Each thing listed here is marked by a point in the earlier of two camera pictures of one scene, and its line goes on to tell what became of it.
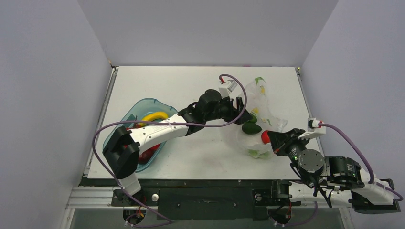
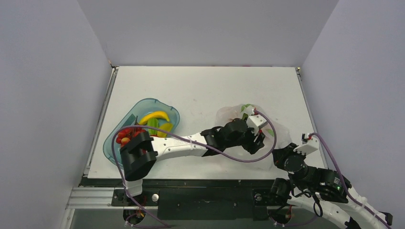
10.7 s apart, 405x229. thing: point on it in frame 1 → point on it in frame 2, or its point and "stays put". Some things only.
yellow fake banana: [154, 116] stays put
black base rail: [198, 199] stays put
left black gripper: [233, 112] → [255, 141]
